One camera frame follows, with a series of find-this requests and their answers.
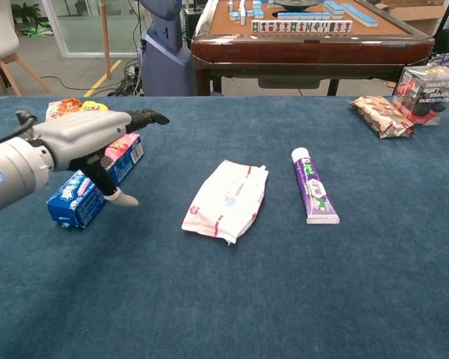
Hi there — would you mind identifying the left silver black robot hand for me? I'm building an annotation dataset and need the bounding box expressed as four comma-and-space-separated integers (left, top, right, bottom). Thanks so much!
16, 108, 171, 207

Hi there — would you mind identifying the pink white wipes pack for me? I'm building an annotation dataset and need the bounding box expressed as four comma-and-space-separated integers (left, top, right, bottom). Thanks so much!
181, 159, 269, 246

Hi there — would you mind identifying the yellow tape measure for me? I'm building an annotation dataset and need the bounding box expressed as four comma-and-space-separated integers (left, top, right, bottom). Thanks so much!
80, 100, 109, 112

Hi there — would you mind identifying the orange white snack packet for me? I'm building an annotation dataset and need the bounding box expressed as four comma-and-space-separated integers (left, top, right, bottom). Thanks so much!
46, 97, 84, 120

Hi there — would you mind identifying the blue cookie box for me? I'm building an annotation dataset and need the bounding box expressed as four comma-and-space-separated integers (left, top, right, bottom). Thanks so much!
46, 131, 145, 229

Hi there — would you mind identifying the wooden pole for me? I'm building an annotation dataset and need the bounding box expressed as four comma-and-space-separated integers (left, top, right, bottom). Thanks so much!
99, 0, 112, 79

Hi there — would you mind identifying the white framed glass partition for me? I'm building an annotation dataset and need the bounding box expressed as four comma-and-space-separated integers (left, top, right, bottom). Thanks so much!
40, 0, 139, 59

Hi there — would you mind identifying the wooden legged white chair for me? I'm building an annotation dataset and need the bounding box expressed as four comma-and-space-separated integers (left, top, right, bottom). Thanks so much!
0, 0, 53, 96

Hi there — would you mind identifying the green potted plant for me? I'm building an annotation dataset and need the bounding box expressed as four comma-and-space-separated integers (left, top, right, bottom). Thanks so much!
10, 2, 42, 23

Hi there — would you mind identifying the blue felt table cover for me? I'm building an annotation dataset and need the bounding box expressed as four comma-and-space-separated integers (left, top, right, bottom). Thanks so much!
0, 95, 449, 359

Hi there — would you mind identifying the brown mahjong table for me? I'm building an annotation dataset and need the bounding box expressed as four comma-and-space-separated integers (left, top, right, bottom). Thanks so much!
190, 0, 435, 96

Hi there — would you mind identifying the purple toothpaste tube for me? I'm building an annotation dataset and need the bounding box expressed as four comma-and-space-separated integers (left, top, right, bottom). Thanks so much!
290, 147, 340, 225

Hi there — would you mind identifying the row of face-up mahjong tiles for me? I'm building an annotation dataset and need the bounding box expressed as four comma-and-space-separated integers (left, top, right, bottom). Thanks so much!
251, 19, 353, 34

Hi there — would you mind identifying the beige red patterned snack packet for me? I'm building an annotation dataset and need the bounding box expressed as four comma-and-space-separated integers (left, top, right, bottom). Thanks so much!
349, 95, 415, 139

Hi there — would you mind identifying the clear plastic coffee box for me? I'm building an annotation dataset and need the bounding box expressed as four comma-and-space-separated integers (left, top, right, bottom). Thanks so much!
391, 65, 449, 126

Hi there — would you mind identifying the cardboard box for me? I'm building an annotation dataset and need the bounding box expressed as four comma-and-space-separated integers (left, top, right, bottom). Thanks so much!
377, 0, 448, 37

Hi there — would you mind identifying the tangle of black cables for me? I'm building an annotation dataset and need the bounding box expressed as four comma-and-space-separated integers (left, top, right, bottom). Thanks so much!
108, 59, 147, 97

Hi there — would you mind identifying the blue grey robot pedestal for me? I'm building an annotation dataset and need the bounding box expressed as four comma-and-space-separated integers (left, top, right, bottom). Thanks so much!
136, 0, 195, 97

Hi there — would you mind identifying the blue mahjong tile wall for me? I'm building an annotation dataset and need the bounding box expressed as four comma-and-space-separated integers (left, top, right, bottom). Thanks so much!
276, 11, 332, 21
323, 0, 346, 16
227, 0, 265, 25
343, 3, 379, 28

